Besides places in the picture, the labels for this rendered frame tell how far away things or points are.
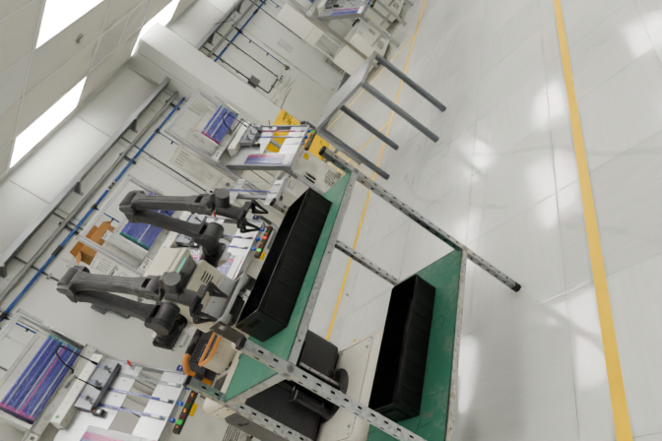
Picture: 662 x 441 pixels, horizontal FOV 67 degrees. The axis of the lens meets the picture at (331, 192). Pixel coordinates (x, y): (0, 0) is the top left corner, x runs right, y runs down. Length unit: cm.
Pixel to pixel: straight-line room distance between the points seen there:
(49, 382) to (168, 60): 464
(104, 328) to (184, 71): 352
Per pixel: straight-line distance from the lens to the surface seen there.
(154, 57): 749
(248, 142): 542
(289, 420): 259
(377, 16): 949
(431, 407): 193
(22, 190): 629
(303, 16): 818
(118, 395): 392
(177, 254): 223
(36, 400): 399
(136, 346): 580
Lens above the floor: 146
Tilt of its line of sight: 14 degrees down
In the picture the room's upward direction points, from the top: 56 degrees counter-clockwise
